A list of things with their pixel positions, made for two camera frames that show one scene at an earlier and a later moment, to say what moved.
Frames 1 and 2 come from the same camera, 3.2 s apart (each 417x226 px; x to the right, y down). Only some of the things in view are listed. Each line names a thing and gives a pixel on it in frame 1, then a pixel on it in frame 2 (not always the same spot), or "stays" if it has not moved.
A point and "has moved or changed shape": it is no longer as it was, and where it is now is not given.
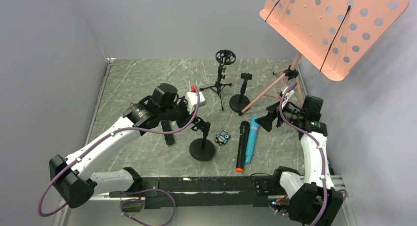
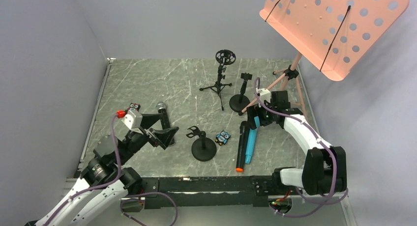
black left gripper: [180, 113] -> [151, 135]
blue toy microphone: [253, 130] stays
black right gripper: [273, 112] -> [259, 115]
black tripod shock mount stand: [223, 57] stays
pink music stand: [332, 30] stays
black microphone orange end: [244, 127] stays
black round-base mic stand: [239, 102] stays
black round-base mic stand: [202, 149] has moved or changed shape
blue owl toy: [221, 138] stays
